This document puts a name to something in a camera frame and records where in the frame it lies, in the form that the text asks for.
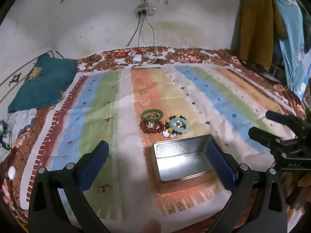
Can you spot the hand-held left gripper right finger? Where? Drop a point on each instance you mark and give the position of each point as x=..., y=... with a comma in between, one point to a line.
x=221, y=165

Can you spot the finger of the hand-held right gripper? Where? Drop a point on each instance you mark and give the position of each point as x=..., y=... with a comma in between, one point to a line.
x=277, y=117
x=262, y=136

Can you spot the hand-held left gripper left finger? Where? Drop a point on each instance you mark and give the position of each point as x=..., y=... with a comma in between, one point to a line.
x=97, y=165

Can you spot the silver metal tin box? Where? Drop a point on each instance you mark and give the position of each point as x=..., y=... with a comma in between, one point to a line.
x=179, y=165

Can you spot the green jade bangle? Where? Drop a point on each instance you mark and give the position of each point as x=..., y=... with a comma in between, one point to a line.
x=143, y=116

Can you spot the person's left hand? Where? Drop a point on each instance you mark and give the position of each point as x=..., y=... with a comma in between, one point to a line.
x=151, y=227

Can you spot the striped colourful cloth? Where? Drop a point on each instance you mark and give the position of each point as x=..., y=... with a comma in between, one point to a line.
x=102, y=106

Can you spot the light blue printed towel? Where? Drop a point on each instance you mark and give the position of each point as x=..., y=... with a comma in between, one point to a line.
x=291, y=41

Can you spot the white round disc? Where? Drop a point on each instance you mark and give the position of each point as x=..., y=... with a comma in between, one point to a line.
x=11, y=172

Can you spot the white crumpled cloth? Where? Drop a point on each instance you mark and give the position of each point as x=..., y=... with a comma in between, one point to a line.
x=21, y=120

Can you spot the mustard yellow garment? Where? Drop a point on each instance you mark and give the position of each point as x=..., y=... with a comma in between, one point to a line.
x=257, y=29

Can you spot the teal pillow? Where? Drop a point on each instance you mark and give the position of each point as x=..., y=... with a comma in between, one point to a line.
x=43, y=85

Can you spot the white charger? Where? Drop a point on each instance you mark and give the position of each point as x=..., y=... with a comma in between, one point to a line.
x=137, y=58

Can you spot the white wall power socket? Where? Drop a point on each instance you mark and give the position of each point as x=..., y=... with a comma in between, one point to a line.
x=145, y=11

